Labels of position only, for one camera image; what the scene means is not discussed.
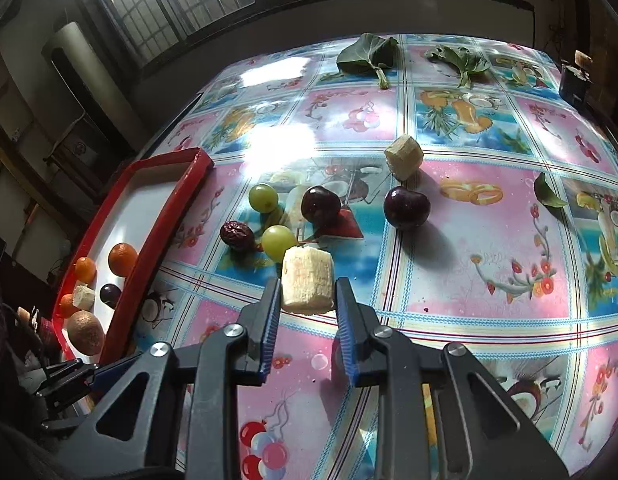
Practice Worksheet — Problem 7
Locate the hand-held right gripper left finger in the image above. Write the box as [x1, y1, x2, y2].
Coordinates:
[54, 276, 282, 480]

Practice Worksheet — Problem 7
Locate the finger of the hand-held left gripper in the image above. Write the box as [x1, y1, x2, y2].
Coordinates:
[86, 353, 144, 392]
[36, 359, 97, 408]

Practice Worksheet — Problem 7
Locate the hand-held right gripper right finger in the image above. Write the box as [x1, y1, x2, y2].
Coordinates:
[336, 276, 570, 480]

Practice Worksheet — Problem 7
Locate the brown kiwi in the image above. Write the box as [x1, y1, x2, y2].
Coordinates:
[66, 311, 104, 356]

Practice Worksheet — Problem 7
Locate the long peeled banana piece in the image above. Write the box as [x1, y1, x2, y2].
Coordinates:
[280, 246, 336, 316]

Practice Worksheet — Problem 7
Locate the dark purple plum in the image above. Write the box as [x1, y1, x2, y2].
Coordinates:
[383, 186, 431, 231]
[301, 185, 342, 226]
[99, 283, 122, 309]

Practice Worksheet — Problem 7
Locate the short peeled banana piece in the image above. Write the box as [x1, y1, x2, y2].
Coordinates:
[71, 285, 96, 310]
[384, 135, 423, 182]

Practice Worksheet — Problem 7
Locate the green grape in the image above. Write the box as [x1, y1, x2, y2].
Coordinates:
[261, 225, 297, 263]
[248, 183, 279, 213]

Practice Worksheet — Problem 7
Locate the dried red date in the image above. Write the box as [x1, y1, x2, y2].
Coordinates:
[220, 221, 256, 252]

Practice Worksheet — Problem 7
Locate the large orange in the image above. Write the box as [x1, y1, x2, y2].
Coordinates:
[108, 242, 138, 277]

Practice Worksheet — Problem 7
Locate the red rimmed white tray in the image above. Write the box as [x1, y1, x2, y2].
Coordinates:
[53, 147, 215, 366]

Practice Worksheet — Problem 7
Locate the small green leaf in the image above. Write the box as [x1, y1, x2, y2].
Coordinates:
[533, 172, 569, 209]

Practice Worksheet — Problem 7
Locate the large green leaf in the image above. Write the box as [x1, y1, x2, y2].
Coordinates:
[336, 32, 400, 90]

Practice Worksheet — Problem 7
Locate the leafy green sprig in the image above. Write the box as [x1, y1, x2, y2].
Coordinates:
[424, 44, 491, 90]

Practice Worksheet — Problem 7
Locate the white cylindrical tank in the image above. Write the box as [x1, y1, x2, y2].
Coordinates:
[43, 21, 140, 148]

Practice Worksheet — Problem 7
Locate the black box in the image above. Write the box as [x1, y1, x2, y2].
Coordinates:
[558, 62, 590, 106]

